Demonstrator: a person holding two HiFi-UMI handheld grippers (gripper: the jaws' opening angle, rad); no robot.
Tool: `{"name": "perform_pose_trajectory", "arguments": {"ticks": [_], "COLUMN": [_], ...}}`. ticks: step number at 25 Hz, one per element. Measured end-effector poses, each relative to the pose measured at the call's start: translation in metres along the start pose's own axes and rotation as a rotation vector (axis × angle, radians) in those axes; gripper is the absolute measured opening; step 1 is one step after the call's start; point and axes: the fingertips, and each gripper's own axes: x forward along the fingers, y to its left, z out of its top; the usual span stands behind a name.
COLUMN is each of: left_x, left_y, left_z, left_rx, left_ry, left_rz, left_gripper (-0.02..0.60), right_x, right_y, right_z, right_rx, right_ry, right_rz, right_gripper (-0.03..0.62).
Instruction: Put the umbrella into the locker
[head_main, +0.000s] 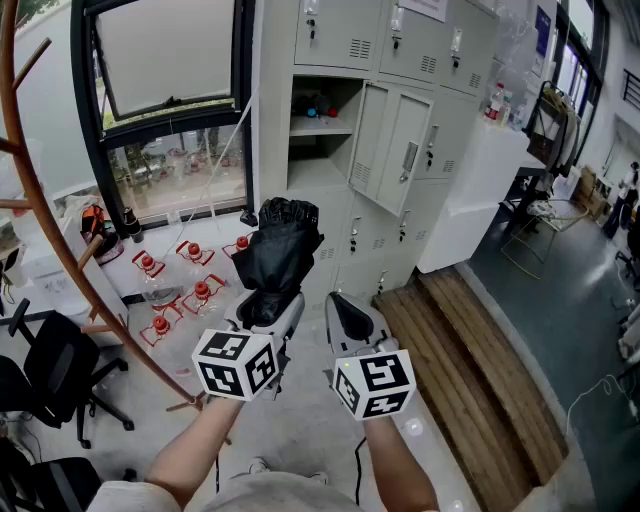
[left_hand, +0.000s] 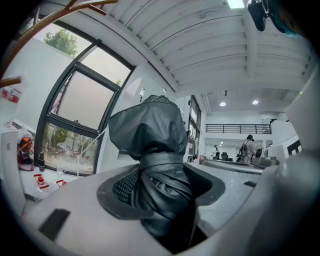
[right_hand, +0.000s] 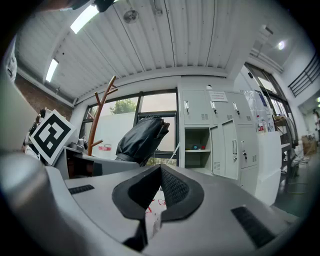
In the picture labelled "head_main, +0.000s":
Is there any person's right forearm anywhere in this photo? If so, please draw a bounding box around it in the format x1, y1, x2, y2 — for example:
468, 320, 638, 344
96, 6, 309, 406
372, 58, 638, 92
362, 414, 441, 512

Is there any blue poster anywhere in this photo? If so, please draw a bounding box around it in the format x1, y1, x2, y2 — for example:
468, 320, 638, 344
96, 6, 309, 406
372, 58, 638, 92
534, 4, 552, 59

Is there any brown wooden coat rack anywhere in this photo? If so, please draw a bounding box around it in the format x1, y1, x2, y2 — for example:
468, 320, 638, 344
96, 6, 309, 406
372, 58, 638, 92
0, 0, 234, 446

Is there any white counter block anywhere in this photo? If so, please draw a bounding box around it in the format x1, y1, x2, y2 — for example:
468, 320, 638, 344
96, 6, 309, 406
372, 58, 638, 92
417, 117, 546, 274

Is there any black framed window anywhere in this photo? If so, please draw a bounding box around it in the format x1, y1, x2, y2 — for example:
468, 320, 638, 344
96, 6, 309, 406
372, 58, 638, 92
69, 0, 256, 239

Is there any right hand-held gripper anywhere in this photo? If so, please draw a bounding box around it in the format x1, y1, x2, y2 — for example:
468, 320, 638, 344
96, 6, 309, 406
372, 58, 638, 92
325, 292, 417, 422

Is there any wooden slat platform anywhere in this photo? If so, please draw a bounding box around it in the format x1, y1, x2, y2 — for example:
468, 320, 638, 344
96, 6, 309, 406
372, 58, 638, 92
372, 267, 571, 512

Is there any clear bottle red label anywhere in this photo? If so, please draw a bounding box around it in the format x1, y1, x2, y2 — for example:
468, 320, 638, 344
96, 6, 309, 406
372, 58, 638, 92
483, 82, 506, 124

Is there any orange black helmet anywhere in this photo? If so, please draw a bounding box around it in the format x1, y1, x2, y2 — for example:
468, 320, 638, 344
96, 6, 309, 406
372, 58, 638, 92
79, 203, 126, 266

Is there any grey metal locker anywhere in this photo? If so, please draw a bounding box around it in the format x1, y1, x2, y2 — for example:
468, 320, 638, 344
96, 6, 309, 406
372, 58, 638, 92
252, 0, 501, 321

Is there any white cord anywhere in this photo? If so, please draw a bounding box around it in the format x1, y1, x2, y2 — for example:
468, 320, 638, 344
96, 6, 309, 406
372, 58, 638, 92
172, 87, 261, 256

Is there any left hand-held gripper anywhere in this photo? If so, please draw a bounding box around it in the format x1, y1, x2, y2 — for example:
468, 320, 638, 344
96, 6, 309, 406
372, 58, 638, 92
191, 292, 306, 402

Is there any clear jug red cap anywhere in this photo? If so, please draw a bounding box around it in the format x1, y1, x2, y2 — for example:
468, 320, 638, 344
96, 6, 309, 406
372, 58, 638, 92
174, 239, 217, 281
130, 248, 171, 306
179, 272, 229, 319
221, 233, 256, 274
138, 309, 186, 361

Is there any black umbrella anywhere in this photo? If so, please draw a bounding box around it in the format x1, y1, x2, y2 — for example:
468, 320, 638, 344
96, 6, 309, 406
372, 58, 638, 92
230, 197, 325, 329

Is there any cardboard box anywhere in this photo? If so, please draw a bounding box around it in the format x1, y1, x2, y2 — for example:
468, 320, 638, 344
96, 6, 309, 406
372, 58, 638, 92
569, 164, 609, 221

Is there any white cable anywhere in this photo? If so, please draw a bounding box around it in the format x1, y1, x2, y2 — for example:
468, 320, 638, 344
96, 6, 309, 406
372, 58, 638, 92
564, 374, 640, 436

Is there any white paper notice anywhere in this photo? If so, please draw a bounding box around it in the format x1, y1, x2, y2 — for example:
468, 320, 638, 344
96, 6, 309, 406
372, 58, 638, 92
397, 0, 449, 24

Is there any gold wire frame chair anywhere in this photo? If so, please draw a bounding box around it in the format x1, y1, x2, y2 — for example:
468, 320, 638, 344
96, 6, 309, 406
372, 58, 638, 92
501, 197, 591, 281

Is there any person's left forearm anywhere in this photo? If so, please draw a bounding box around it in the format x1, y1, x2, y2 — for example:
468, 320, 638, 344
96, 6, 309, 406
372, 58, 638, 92
143, 394, 246, 509

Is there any white cabinet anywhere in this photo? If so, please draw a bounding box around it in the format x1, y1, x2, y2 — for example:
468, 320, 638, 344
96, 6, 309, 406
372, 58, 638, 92
19, 214, 129, 346

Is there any person's grey shirt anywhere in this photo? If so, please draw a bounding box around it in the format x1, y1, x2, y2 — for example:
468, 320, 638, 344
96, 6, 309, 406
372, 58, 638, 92
87, 472, 366, 512

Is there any black office chair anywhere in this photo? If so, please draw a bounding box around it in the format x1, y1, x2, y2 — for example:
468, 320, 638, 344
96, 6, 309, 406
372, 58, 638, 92
0, 439, 104, 512
0, 298, 136, 449

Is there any black flask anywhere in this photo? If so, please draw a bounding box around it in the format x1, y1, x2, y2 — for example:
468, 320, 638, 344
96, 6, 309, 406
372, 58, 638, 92
122, 207, 145, 245

